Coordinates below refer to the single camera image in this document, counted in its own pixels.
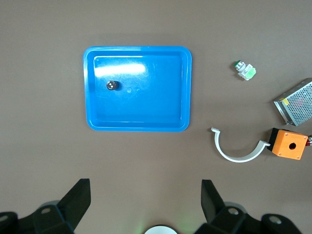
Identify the blue plastic tray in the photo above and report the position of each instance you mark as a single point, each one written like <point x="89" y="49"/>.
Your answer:
<point x="146" y="109"/>

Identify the silver mesh power supply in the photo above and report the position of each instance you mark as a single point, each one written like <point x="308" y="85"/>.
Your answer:
<point x="297" y="104"/>

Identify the black cylindrical capacitor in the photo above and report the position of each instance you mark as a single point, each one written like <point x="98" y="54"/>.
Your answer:
<point x="111" y="85"/>

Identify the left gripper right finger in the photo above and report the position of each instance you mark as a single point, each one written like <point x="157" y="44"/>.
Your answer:
<point x="213" y="202"/>

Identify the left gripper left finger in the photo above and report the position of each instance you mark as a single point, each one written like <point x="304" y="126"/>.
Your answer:
<point x="73" y="204"/>

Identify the green white pushbutton switch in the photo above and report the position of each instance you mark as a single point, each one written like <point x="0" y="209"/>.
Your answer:
<point x="246" y="70"/>

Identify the orange button enclosure box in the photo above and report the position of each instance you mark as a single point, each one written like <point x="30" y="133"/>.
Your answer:
<point x="282" y="143"/>

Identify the large white curved bracket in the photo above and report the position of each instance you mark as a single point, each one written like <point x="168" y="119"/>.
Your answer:
<point x="239" y="160"/>

